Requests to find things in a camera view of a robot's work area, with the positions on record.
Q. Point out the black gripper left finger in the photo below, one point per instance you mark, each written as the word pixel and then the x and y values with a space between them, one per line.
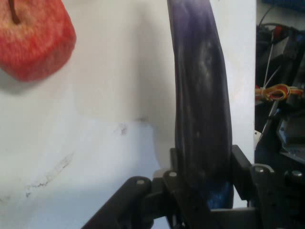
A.
pixel 143 205

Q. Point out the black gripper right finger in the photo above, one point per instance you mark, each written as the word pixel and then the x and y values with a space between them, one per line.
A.
pixel 274 202

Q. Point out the purple toy eggplant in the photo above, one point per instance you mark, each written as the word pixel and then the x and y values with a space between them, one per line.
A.
pixel 200 95

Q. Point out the red toy apple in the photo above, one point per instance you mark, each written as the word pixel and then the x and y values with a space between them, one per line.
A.
pixel 31 43

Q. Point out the dark equipment frame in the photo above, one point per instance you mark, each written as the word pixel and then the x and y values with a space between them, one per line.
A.
pixel 290 124

